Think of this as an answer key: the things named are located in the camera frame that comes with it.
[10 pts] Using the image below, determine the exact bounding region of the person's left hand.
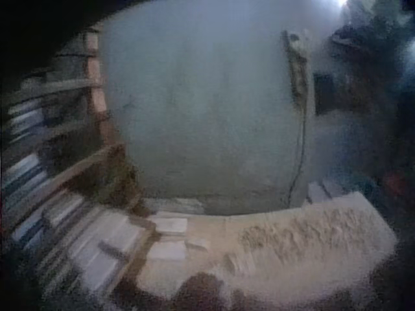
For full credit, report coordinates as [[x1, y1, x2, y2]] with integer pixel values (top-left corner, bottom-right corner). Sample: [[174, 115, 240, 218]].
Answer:
[[171, 272, 248, 311]]

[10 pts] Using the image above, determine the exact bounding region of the white paper stack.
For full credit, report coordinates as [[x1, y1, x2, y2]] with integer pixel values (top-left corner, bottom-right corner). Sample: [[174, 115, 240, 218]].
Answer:
[[148, 241, 188, 261], [150, 216, 189, 235]]

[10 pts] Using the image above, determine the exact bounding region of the large cream patterned sheet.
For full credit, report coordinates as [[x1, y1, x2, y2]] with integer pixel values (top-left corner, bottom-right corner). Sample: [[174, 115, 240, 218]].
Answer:
[[134, 190, 400, 304]]

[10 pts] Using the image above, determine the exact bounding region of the wooden shelf with books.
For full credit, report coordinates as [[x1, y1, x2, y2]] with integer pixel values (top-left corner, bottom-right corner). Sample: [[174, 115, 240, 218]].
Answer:
[[0, 29, 156, 302]]

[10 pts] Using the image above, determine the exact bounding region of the black wall box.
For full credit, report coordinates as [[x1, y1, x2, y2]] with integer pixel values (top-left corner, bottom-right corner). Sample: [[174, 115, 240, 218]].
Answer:
[[313, 73, 335, 115]]

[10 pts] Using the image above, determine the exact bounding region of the wooden wall switch board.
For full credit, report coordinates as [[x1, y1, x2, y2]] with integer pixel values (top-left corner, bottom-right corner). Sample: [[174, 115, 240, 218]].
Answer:
[[281, 29, 309, 104]]

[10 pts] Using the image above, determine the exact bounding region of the dark cluttered wall shelf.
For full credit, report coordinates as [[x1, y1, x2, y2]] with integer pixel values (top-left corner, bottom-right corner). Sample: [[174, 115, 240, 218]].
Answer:
[[329, 0, 415, 71]]

